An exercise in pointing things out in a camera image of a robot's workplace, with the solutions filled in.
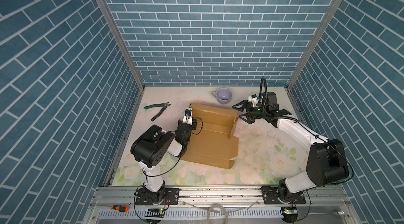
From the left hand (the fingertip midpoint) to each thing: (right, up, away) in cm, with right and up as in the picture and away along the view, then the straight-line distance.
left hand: (194, 113), depth 92 cm
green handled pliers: (-22, +3, +16) cm, 27 cm away
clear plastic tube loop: (+15, -42, -20) cm, 49 cm away
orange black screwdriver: (-30, -41, -23) cm, 56 cm away
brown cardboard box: (+10, -18, 0) cm, 21 cm away
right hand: (+24, +2, -9) cm, 26 cm away
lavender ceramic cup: (+19, +11, +20) cm, 30 cm away
